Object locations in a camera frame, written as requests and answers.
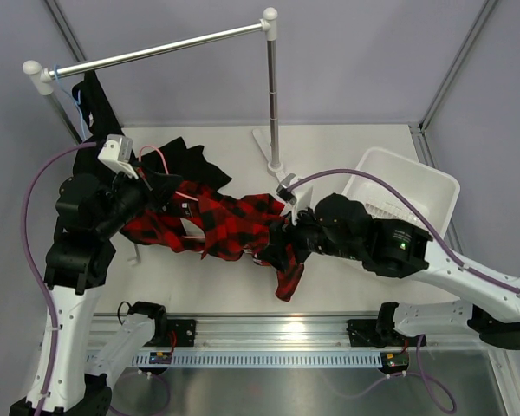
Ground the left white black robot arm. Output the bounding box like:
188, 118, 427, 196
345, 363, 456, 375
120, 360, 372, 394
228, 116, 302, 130
10, 173, 176, 415

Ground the blue clothes hanger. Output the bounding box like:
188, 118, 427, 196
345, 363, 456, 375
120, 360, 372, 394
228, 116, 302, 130
53, 64, 88, 142

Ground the pink clothes hanger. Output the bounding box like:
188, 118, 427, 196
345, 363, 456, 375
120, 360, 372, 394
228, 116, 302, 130
137, 145, 207, 242

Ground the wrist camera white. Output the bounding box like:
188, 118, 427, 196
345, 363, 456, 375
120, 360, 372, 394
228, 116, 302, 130
276, 173, 313, 225
97, 134, 139, 179

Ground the silver white clothes rack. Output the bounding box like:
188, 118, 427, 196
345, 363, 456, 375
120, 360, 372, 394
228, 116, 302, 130
22, 6, 305, 265

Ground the red black plaid shirt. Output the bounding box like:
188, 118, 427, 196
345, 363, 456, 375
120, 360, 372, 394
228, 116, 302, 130
120, 180, 304, 302

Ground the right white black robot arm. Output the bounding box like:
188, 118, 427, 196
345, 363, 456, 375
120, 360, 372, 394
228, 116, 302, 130
256, 194, 520, 350

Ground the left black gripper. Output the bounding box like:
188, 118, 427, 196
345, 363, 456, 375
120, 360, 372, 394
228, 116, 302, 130
94, 159, 182, 237

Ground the slotted cable duct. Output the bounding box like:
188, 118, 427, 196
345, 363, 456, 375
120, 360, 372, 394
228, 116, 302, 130
127, 350, 383, 368

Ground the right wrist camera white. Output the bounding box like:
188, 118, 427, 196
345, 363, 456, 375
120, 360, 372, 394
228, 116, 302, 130
276, 173, 313, 225

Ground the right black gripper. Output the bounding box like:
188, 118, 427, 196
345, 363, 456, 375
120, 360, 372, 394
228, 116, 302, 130
257, 195, 362, 273

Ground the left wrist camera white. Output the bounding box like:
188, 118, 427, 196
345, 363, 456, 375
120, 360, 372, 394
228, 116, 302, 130
97, 134, 139, 179

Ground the aluminium mounting rail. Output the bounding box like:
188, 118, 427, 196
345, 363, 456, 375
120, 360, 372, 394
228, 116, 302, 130
37, 314, 511, 352

